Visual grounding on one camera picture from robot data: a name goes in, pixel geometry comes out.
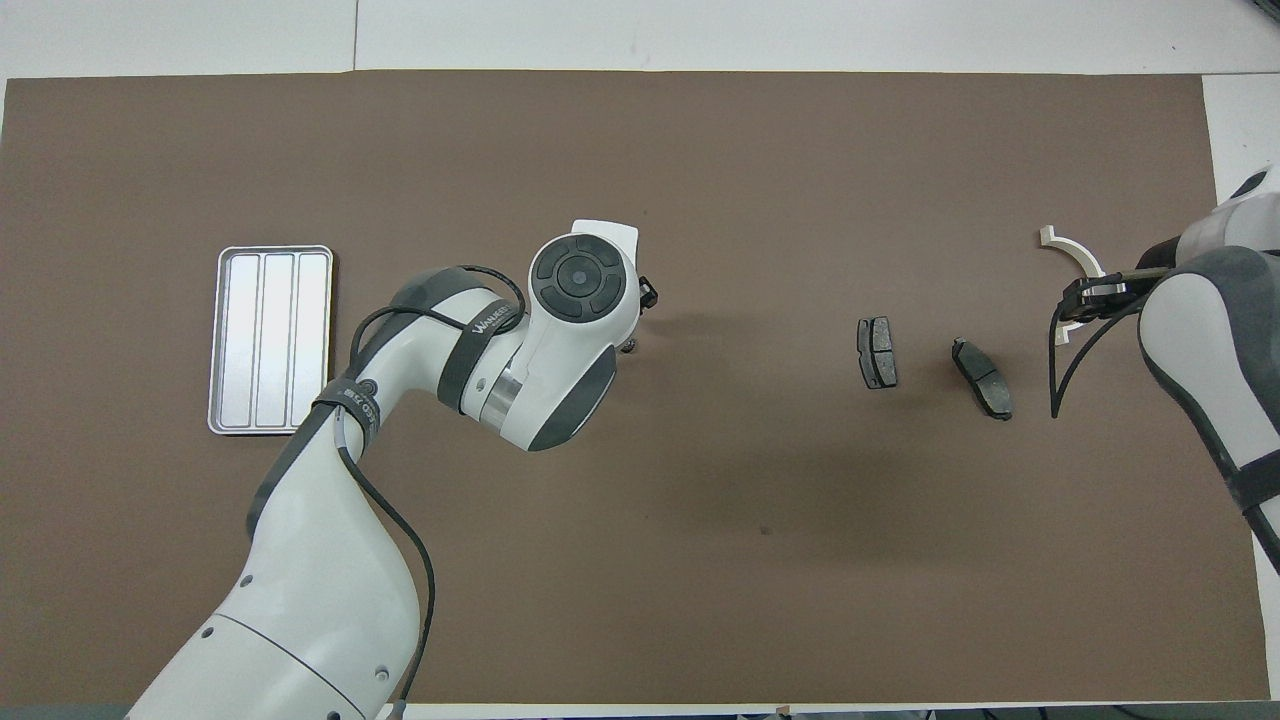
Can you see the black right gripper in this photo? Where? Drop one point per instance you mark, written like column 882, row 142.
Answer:
column 1095, row 303

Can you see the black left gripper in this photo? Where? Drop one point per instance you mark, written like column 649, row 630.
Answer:
column 648, row 295

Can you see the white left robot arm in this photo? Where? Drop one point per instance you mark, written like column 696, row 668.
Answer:
column 320, row 560

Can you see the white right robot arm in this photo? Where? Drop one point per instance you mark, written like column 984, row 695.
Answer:
column 1215, row 340

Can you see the silver metal tray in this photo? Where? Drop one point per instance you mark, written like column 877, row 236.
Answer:
column 270, row 340

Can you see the curved dark brake pad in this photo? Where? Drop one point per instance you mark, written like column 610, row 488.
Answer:
column 983, row 380

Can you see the rectangular dark brake pad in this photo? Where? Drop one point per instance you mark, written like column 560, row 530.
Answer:
column 878, row 352

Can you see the brown table mat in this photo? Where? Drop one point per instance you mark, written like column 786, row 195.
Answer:
column 700, row 560

